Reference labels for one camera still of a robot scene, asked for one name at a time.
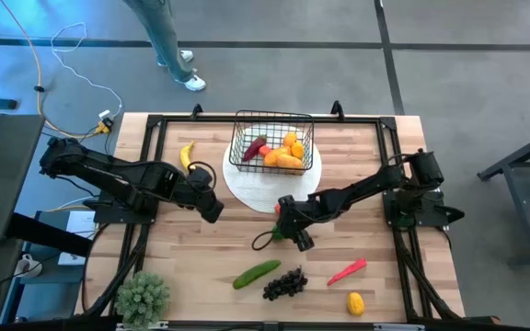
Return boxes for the white round woven placemat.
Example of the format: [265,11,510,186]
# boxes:
[222,126,323,214]

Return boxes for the red toy chili pepper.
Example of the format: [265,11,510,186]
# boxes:
[242,133,269,163]

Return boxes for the green toy cucumber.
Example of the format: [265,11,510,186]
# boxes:
[232,259,282,291]

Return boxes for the person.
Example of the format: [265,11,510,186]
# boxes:
[121,0,207,93]

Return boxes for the black wire basket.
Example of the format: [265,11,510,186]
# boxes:
[228,108,316,177]

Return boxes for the white box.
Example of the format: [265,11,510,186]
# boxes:
[56,210,98,268]

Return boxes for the green artificial potted plant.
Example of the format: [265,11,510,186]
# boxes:
[114,270,172,330]

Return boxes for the yellow floor cable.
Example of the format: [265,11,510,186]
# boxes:
[0,0,109,139]

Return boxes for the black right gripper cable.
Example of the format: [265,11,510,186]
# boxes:
[251,229,279,252]

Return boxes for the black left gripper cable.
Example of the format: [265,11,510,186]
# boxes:
[185,160,218,194]

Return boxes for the yellow toy banana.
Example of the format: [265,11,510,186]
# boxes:
[179,140,197,173]

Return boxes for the black diagonal beam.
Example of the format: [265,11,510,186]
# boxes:
[6,211,94,258]

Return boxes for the yellow and white power plug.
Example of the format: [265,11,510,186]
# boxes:
[94,108,115,136]

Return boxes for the white floor cable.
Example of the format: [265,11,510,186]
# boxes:
[50,21,124,119]

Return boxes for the grey metal stand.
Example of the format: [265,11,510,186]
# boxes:
[476,124,530,268]

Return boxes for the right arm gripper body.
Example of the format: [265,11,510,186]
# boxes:
[276,194,322,239]

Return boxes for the black aluminium table frame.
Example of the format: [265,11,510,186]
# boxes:
[78,112,501,331]

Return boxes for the white mug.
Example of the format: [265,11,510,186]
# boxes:
[14,253,44,280]

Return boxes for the black side table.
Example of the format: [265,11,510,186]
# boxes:
[0,113,46,247]

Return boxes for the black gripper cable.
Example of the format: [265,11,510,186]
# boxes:
[251,229,279,252]
[185,160,218,194]

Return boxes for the orange toy mango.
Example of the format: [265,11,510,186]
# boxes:
[263,146,292,168]

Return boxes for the dark purple toy grapes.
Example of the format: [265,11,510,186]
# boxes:
[262,266,309,302]

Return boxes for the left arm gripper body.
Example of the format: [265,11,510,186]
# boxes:
[181,167,217,209]

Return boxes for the tan toy potato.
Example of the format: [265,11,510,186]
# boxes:
[276,154,305,172]

